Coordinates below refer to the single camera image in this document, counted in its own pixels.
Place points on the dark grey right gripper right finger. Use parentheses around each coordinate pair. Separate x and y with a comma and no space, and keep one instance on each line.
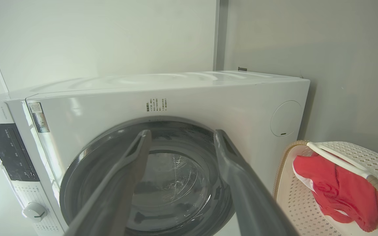
(244,196)

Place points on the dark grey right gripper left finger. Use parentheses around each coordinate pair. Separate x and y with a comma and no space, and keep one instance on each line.
(116,190)

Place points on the white perforated laundry basket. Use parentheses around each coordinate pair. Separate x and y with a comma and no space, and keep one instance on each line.
(300,209)

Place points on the dark round washing machine door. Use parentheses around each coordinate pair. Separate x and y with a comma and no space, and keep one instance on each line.
(176,183)

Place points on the white washing machine knob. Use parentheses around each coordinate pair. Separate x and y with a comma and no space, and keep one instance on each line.
(34,212)

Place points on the round white filter cover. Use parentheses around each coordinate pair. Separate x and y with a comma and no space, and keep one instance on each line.
(285,118)

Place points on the red and white garment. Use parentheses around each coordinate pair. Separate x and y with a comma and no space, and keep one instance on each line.
(343,190)

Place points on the white front-load washing machine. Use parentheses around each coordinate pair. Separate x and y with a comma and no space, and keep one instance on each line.
(208,98)

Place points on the silver sticker on washing machine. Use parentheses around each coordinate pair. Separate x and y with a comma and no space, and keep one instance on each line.
(38,118)

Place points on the black washing machine control panel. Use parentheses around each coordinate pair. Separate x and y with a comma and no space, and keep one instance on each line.
(10,150)

